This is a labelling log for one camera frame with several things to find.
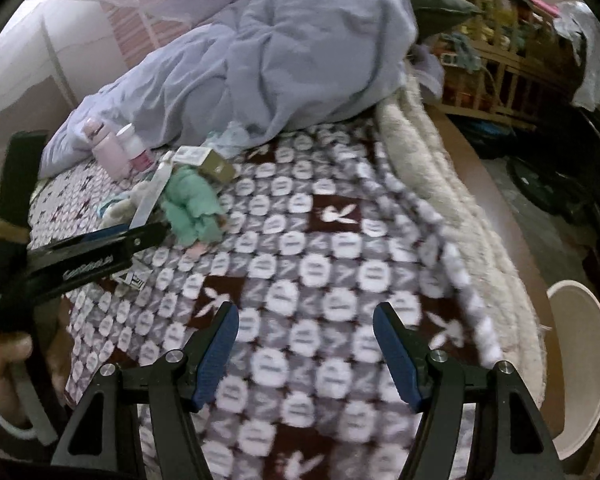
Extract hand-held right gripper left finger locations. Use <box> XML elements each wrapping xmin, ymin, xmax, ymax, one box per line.
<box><xmin>50</xmin><ymin>301</ymin><xmax>241</xmax><ymax>480</ymax></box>

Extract white bag of cocoons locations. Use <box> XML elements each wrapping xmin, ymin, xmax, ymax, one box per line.
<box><xmin>97</xmin><ymin>180</ymin><xmax>153</xmax><ymax>228</ymax></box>

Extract white crumpled garment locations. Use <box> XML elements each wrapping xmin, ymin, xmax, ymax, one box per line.
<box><xmin>405</xmin><ymin>42</ymin><xmax>446</xmax><ymax>101</ymax></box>

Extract pink bottle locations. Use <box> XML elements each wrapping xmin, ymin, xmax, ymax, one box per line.
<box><xmin>82</xmin><ymin>117</ymin><xmax>131</xmax><ymax>178</ymax></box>

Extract person's left hand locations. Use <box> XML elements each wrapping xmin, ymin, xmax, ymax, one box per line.
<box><xmin>0</xmin><ymin>305</ymin><xmax>76</xmax><ymax>411</ymax></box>

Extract white patterned cloth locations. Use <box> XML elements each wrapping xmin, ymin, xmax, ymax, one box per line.
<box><xmin>552</xmin><ymin>0</ymin><xmax>600</xmax><ymax>111</ymax></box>

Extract white pill bottle red label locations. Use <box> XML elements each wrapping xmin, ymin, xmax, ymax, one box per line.
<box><xmin>116</xmin><ymin>124</ymin><xmax>156</xmax><ymax>173</ymax></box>

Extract wooden crib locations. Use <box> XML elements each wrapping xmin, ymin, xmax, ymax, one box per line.
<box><xmin>437</xmin><ymin>0</ymin><xmax>581</xmax><ymax>126</ymax></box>

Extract brown wooden bed frame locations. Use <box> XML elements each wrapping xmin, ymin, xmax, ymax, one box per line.
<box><xmin>430</xmin><ymin>110</ymin><xmax>566</xmax><ymax>436</ymax></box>

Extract mint green crumpled cloth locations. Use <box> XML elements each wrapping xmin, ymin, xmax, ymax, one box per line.
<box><xmin>159</xmin><ymin>166</ymin><xmax>229</xmax><ymax>247</ymax></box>

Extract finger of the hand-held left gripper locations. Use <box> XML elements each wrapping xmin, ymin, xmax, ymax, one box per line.
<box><xmin>120</xmin><ymin>221</ymin><xmax>172</xmax><ymax>262</ymax></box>
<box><xmin>44</xmin><ymin>225</ymin><xmax>131</xmax><ymax>257</ymax></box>

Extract printed fleece blanket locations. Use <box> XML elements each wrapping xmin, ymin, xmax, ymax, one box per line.
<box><xmin>27</xmin><ymin>125</ymin><xmax>501</xmax><ymax>480</ymax></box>

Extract black floor fan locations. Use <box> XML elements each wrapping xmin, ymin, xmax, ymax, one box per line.
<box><xmin>505</xmin><ymin>150</ymin><xmax>600</xmax><ymax>221</ymax></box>

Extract white round bin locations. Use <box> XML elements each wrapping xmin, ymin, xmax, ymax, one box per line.
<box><xmin>545</xmin><ymin>280</ymin><xmax>600</xmax><ymax>461</ymax></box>

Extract green pillow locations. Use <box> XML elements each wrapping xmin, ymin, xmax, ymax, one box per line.
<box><xmin>402</xmin><ymin>0</ymin><xmax>486</xmax><ymax>38</ymax></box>

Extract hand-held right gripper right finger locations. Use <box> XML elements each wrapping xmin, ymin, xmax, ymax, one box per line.
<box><xmin>372</xmin><ymin>301</ymin><xmax>566</xmax><ymax>480</ymax></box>

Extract cream fleece blanket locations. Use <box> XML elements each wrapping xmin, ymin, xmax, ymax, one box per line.
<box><xmin>377</xmin><ymin>72</ymin><xmax>551</xmax><ymax>396</ymax></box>

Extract small white printed box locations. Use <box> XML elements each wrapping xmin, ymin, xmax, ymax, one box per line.
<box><xmin>111</xmin><ymin>260</ymin><xmax>153</xmax><ymax>291</ymax></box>

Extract teal cloth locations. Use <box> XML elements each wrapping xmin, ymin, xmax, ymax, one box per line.
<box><xmin>442</xmin><ymin>32</ymin><xmax>481</xmax><ymax>68</ymax></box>

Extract white green-ended carton box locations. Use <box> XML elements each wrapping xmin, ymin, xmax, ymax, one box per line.
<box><xmin>172</xmin><ymin>146</ymin><xmax>237</xmax><ymax>184</ymax></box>

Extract lavender duvet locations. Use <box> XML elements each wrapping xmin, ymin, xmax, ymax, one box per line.
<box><xmin>39</xmin><ymin>0</ymin><xmax>446</xmax><ymax>178</ymax></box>

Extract dark bag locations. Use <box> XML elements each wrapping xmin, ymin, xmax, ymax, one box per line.
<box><xmin>460</xmin><ymin>117</ymin><xmax>516</xmax><ymax>141</ymax></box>

